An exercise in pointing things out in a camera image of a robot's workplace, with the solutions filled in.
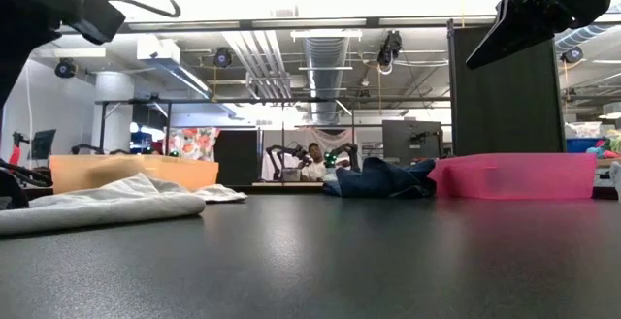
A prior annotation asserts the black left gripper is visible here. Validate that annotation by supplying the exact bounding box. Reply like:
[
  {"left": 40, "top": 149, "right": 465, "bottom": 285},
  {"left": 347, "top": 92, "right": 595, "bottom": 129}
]
[{"left": 61, "top": 0, "right": 127, "bottom": 47}]

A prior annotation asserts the smooth grey towel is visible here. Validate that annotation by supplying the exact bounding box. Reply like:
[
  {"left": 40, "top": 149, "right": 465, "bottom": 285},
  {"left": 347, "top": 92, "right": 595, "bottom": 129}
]
[{"left": 0, "top": 173, "right": 206, "bottom": 237}]

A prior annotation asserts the navy blue towel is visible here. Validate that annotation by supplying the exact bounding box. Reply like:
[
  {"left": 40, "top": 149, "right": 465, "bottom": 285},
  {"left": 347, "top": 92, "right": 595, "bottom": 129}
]
[{"left": 322, "top": 156, "right": 438, "bottom": 200}]

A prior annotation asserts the white towel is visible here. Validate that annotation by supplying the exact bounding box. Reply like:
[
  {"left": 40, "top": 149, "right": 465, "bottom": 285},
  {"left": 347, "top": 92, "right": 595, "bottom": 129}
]
[{"left": 192, "top": 183, "right": 249, "bottom": 204}]

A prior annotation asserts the pink plastic basket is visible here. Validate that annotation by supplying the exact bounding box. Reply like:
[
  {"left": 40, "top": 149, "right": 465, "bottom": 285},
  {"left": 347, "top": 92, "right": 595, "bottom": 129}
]
[{"left": 429, "top": 152, "right": 598, "bottom": 201}]

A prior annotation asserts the black partition panel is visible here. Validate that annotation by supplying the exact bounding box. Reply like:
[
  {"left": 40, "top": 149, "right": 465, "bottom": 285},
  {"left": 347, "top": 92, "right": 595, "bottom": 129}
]
[{"left": 446, "top": 17, "right": 567, "bottom": 156}]

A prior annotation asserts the blue storage bin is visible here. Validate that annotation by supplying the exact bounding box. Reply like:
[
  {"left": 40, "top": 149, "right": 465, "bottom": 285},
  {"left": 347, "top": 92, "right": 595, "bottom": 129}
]
[{"left": 566, "top": 137, "right": 607, "bottom": 154}]

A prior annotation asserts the small black computer monitor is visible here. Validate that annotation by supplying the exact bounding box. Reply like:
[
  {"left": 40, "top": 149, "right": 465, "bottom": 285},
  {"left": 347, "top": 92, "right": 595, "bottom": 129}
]
[{"left": 28, "top": 128, "right": 57, "bottom": 161}]

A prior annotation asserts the colourful cloth pile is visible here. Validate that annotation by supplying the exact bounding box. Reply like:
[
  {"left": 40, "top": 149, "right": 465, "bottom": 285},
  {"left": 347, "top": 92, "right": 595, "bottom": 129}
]
[{"left": 585, "top": 137, "right": 621, "bottom": 161}]

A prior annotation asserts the floral patterned cloth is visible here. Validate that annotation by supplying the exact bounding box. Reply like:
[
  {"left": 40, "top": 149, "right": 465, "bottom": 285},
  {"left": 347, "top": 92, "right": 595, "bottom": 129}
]
[{"left": 163, "top": 126, "right": 220, "bottom": 163}]

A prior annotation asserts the wooden bin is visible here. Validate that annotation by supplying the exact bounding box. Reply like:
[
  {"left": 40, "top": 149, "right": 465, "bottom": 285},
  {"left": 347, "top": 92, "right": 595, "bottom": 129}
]
[{"left": 49, "top": 153, "right": 219, "bottom": 195}]

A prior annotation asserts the white ceiling light bar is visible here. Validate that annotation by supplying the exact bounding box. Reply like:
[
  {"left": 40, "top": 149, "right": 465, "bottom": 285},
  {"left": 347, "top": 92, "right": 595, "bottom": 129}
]
[{"left": 289, "top": 28, "right": 364, "bottom": 42}]

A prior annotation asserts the black upright cabinet panel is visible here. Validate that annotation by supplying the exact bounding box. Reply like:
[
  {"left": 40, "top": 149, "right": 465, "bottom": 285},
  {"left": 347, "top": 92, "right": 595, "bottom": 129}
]
[{"left": 213, "top": 129, "right": 259, "bottom": 187}]

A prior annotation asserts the white hanging cloth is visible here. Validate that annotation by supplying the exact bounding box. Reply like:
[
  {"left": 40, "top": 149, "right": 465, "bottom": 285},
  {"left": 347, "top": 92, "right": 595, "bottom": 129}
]
[{"left": 296, "top": 127, "right": 358, "bottom": 156}]

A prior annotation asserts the person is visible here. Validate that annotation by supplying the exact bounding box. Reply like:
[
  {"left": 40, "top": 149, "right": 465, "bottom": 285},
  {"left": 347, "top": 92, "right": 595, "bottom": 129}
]
[{"left": 299, "top": 142, "right": 341, "bottom": 183}]

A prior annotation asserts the black hanging camera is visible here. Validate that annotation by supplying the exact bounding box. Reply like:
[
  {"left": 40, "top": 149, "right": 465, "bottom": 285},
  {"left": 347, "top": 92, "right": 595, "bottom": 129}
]
[{"left": 376, "top": 30, "right": 404, "bottom": 76}]

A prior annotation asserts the black cable bundle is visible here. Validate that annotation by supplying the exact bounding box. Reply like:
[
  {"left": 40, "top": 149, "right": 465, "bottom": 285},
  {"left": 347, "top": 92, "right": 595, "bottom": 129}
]
[{"left": 0, "top": 157, "right": 53, "bottom": 211}]

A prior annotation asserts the silver ceiling duct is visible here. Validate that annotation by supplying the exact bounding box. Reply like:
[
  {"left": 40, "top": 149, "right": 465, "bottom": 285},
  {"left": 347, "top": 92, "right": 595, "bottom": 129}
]
[{"left": 303, "top": 35, "right": 351, "bottom": 125}]

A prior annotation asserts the metal overhead frame beam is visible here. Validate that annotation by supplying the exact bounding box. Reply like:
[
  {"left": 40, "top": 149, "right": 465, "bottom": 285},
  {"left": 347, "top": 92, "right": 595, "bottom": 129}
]
[{"left": 57, "top": 14, "right": 621, "bottom": 33}]

